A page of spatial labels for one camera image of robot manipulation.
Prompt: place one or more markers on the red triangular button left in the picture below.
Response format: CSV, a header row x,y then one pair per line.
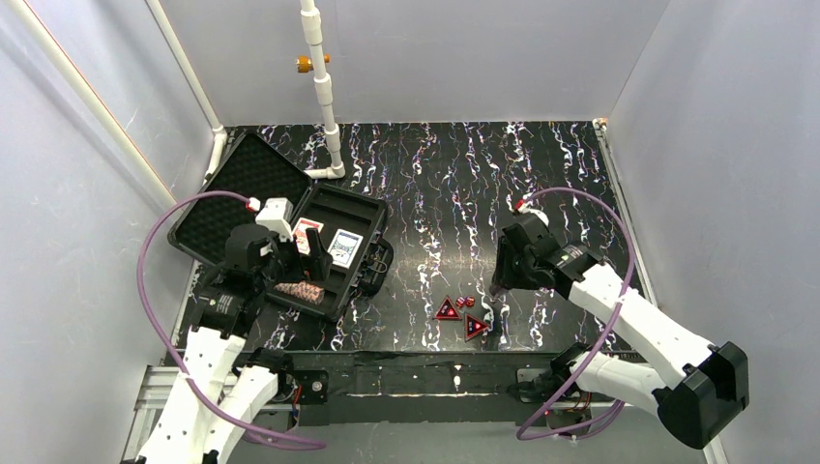
x,y
447,311

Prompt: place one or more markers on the red triangular button right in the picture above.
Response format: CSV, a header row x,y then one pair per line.
x,y
474,327

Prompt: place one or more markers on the red dice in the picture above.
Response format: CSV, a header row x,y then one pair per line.
x,y
465,301

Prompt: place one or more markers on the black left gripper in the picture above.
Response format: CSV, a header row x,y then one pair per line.
x,y
294,257

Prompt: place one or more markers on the orange blue chip row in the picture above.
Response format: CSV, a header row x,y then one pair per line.
x,y
302,290

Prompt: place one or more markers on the black poker set case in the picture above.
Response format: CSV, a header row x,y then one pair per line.
x,y
207,229

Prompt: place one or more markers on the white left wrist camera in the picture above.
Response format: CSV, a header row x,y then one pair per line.
x,y
275,214

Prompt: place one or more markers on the red playing card deck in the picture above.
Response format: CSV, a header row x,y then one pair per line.
x,y
299,232

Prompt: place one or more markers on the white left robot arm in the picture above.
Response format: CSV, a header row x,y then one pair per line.
x,y
196,424

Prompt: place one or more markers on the blue playing card deck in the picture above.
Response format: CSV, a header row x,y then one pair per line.
x,y
343,247

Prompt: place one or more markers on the orange valve knob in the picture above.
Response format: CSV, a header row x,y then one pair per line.
x,y
304,64

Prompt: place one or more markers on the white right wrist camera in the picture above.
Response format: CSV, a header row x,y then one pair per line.
x,y
525,207

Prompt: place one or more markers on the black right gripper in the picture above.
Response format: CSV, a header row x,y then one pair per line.
x,y
508,270

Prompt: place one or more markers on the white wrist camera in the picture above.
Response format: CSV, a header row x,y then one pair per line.
x,y
525,207
275,214

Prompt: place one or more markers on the red triangular button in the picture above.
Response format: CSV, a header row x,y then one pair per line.
x,y
447,311
474,327

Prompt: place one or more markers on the white PVC pipe stand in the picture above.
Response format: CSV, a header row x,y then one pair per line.
x,y
311,22

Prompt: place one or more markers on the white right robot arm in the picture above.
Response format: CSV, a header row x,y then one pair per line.
x,y
693,386

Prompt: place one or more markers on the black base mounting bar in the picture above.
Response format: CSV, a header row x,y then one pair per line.
x,y
415,387

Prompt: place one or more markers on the white corner pipe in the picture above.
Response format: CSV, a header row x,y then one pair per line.
x,y
218,130

